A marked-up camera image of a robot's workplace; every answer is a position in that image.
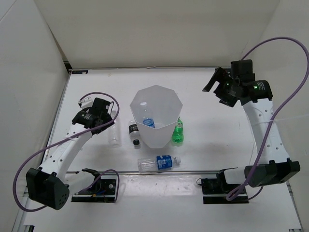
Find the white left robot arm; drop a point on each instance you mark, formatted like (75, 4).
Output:
(49, 184)

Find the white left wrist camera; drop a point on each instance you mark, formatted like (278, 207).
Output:
(85, 102)

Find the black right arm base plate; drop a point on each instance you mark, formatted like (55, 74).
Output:
(215, 190)

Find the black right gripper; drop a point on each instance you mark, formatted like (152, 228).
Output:
(218, 75)

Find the blue label bottle on table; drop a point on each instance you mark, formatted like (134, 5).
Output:
(158, 164)

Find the black label small bottle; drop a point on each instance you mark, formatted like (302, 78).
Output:
(134, 133)

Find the blue label bottle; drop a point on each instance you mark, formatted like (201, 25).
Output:
(158, 164)
(147, 115)

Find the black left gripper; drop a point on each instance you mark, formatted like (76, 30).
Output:
(104, 128)

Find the green plastic bottle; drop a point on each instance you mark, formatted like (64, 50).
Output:
(177, 136)

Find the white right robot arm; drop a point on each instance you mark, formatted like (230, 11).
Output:
(273, 164)

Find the clear unlabelled plastic bottle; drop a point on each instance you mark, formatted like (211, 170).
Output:
(114, 134)

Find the white translucent plastic bin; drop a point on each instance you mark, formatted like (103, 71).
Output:
(166, 108)

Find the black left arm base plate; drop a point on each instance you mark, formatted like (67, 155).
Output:
(105, 188)

